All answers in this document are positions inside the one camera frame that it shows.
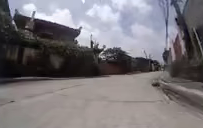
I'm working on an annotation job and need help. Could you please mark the tree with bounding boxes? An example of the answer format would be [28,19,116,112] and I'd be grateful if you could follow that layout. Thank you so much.
[100,46,131,63]

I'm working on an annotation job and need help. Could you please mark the grey concrete road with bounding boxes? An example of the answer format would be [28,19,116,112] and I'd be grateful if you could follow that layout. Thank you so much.
[0,71,203,128]

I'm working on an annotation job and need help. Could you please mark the low buildings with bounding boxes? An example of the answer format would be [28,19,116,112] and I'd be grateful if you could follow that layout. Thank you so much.
[131,56,163,73]

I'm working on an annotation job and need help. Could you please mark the house with overhanging roofs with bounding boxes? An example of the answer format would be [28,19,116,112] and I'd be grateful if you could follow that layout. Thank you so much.
[12,9,84,46]

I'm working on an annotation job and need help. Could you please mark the utility pole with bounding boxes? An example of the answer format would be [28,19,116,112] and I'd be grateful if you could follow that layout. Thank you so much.
[161,0,173,65]

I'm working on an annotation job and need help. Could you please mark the low concrete kerb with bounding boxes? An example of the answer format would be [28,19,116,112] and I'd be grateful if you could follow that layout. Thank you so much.
[0,75,102,85]

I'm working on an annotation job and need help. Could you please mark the raised concrete pavement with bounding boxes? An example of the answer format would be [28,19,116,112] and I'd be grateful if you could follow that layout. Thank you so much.
[151,77,203,112]

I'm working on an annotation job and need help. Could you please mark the building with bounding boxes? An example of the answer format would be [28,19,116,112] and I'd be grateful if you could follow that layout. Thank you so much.
[170,0,203,84]

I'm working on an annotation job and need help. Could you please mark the reddish wall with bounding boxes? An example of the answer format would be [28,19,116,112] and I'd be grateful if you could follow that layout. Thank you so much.
[98,59,134,76]

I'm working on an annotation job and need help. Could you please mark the dark overgrown wall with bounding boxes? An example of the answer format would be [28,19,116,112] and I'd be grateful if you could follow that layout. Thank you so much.
[0,42,101,79]

